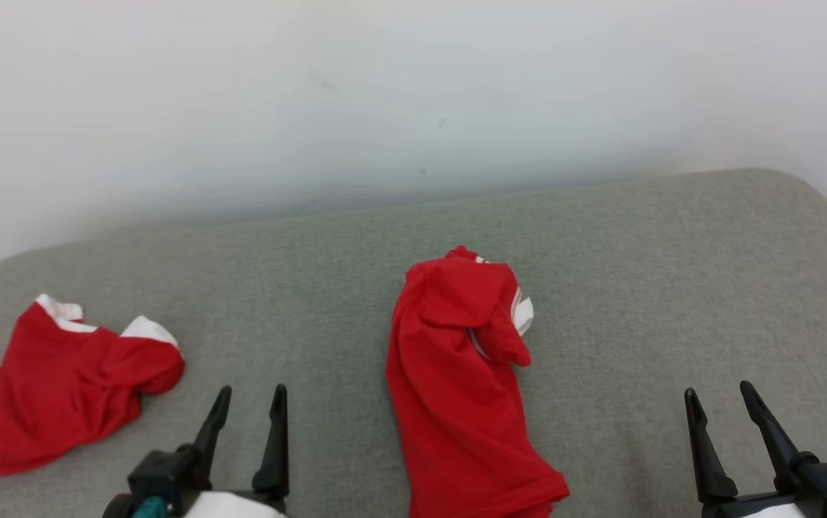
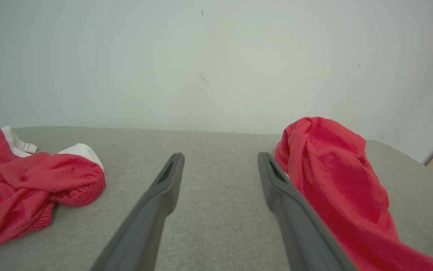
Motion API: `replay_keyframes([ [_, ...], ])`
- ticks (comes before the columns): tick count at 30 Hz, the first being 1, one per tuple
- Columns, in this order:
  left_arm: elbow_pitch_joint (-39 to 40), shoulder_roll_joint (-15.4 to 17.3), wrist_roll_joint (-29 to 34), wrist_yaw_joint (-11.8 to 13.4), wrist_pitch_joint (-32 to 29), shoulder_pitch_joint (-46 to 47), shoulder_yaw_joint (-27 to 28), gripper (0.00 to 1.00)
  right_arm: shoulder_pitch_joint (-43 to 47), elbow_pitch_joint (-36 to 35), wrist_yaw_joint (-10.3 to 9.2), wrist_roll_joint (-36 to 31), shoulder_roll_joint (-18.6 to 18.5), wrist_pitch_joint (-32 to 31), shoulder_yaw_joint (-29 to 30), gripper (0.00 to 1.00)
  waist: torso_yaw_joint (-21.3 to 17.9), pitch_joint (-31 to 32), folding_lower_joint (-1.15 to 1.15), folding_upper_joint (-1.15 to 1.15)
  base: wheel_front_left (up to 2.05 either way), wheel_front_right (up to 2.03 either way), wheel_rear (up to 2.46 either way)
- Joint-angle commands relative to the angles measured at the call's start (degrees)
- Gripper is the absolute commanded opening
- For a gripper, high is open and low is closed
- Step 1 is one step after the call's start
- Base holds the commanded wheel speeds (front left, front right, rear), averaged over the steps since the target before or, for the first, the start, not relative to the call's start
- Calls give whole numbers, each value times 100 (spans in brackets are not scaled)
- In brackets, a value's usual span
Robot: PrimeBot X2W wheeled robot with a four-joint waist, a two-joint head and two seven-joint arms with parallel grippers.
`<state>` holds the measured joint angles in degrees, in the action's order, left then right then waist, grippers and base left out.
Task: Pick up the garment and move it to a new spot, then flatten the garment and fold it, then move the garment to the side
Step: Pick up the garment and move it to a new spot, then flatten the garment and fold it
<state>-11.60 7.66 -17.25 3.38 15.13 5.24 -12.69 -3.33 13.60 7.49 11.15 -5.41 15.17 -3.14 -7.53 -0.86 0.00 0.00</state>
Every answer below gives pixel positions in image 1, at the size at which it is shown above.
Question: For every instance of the red shorts with white stripes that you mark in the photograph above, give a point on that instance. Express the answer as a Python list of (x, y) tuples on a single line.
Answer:
[(54, 388)]

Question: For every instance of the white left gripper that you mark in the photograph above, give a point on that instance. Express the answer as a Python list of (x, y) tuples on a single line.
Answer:
[(234, 507)]

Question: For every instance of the red Bulls basketball jersey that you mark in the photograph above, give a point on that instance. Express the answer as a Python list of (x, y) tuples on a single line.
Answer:
[(449, 403)]

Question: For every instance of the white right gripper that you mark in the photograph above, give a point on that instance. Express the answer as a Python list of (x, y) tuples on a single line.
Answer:
[(759, 509)]

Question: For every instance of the grey fabric sofa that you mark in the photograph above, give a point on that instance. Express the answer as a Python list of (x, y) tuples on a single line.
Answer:
[(313, 288)]

